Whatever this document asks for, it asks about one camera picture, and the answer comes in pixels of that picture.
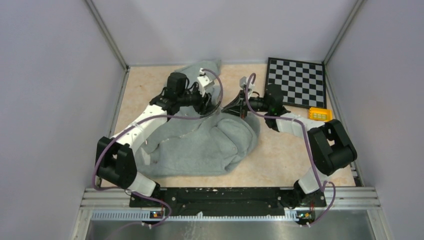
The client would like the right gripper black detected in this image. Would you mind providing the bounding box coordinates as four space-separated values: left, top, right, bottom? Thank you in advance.
222 89 271 119

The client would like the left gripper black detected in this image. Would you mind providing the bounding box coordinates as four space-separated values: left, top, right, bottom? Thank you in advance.
177 83 217 115

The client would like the grey zip-up jacket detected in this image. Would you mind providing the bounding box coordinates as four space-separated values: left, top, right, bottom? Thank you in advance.
134 59 261 177

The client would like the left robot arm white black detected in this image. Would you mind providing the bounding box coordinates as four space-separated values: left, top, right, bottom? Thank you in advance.
92 68 220 207

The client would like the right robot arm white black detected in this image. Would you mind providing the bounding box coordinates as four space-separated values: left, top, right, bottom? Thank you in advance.
222 84 358 209

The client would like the black white checkerboard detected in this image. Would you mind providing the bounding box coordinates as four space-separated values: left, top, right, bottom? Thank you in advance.
264 57 327 109

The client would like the yellow toy block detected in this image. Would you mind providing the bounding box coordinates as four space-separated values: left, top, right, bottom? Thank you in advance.
308 107 333 122

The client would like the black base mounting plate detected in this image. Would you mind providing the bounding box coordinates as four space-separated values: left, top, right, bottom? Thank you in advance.
129 187 327 217

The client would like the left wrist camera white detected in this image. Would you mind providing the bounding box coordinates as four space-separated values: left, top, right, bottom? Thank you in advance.
196 68 214 96

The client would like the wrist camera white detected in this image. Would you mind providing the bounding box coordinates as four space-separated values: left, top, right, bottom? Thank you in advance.
196 68 214 96
239 76 255 99

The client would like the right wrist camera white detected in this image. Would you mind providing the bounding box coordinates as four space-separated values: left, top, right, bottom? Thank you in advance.
239 76 255 99

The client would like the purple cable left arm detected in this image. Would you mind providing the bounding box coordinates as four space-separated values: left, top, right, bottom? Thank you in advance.
92 68 224 229

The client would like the aluminium frame rail front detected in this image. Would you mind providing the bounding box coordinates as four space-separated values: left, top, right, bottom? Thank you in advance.
80 187 381 223

